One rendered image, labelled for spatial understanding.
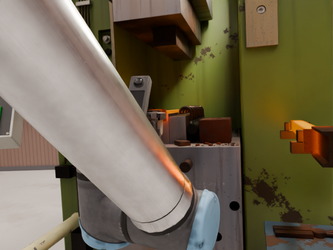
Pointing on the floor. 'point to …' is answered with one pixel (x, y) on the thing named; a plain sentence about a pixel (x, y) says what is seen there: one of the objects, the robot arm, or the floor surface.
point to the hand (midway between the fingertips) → (155, 114)
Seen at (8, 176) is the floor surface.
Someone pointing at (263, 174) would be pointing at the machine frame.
